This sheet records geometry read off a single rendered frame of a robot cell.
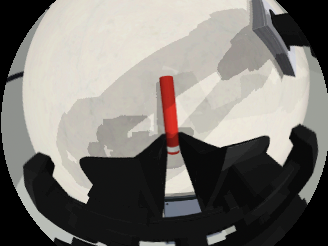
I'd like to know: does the dark red peg with white band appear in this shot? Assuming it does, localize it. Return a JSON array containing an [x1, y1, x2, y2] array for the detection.
[[160, 76, 180, 155]]

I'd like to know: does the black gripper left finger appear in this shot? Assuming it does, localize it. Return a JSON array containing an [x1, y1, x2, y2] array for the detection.
[[79, 134, 168, 218]]

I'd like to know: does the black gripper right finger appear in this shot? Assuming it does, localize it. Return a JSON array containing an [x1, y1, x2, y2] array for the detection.
[[177, 131, 271, 212]]

